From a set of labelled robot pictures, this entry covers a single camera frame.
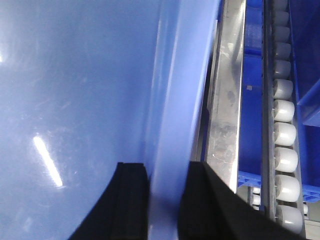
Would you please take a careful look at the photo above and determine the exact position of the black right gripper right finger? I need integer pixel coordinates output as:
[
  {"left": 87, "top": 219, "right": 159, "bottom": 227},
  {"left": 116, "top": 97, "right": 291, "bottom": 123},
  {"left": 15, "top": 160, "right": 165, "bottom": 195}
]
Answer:
[{"left": 177, "top": 161, "right": 301, "bottom": 240}]

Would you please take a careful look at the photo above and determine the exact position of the blue bin below shelf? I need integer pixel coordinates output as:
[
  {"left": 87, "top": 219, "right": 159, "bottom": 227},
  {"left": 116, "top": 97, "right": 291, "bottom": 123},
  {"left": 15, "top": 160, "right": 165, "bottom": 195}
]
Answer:
[{"left": 238, "top": 0, "right": 320, "bottom": 203}]

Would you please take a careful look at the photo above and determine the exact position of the white roller track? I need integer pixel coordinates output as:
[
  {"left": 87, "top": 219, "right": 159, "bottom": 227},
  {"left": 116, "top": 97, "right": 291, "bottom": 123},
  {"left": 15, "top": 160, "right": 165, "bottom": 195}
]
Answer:
[{"left": 261, "top": 0, "right": 306, "bottom": 238}]

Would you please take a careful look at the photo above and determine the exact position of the blue plastic tray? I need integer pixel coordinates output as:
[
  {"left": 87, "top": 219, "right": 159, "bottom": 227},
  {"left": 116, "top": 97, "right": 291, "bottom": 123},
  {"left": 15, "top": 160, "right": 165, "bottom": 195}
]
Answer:
[{"left": 0, "top": 0, "right": 221, "bottom": 240}]

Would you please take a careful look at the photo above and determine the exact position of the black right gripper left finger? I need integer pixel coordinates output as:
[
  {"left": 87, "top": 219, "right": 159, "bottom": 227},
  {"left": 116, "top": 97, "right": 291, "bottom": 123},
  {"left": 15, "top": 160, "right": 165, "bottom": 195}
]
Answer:
[{"left": 70, "top": 162, "right": 150, "bottom": 240}]

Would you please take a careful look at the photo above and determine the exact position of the steel shelf rail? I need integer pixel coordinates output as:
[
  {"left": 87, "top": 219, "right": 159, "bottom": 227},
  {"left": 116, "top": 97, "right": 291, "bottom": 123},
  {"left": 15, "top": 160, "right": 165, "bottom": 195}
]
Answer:
[{"left": 190, "top": 0, "right": 247, "bottom": 193}]

